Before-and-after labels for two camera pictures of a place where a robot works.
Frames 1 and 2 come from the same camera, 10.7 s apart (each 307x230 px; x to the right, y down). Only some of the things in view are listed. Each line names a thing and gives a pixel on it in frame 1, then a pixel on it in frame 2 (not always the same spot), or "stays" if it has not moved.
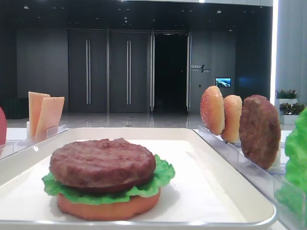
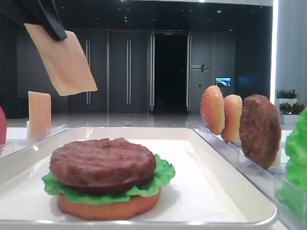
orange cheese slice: [50, 113] → [64, 60]
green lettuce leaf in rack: [292, 193] stays
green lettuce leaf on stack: [164, 171] stays
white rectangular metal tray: [206, 192] stays
